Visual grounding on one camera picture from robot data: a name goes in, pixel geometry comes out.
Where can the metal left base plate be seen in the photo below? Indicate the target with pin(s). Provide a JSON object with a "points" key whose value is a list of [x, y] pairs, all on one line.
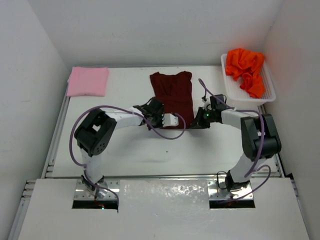
{"points": [[82, 193]]}

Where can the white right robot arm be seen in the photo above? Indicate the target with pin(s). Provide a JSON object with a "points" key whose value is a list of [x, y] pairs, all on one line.
{"points": [[259, 139]]}

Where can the pink t-shirt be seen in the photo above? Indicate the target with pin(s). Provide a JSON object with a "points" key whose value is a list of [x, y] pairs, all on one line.
{"points": [[87, 81]]}

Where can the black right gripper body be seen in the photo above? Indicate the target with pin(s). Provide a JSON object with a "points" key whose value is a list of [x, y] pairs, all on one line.
{"points": [[205, 118]]}

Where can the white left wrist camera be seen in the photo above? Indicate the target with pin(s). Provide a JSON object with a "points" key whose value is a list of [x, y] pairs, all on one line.
{"points": [[170, 120]]}

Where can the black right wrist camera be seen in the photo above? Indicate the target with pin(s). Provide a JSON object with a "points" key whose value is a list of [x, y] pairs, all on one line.
{"points": [[215, 103]]}

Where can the orange t-shirt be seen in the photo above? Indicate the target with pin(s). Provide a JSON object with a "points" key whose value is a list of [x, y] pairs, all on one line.
{"points": [[246, 64]]}

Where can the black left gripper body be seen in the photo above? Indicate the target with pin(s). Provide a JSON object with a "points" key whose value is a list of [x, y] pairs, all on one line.
{"points": [[156, 121]]}

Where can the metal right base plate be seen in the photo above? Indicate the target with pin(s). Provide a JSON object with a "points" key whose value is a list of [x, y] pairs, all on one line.
{"points": [[217, 190]]}

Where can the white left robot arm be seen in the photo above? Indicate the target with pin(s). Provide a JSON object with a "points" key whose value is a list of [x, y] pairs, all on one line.
{"points": [[92, 132]]}

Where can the dark red t-shirt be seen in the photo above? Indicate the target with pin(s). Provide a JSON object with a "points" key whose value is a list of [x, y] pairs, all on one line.
{"points": [[175, 92]]}

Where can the white plastic basket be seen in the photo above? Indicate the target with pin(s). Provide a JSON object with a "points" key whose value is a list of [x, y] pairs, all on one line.
{"points": [[234, 92]]}

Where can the metal base plate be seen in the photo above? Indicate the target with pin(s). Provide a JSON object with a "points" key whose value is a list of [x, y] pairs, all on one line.
{"points": [[217, 190], [82, 193]]}

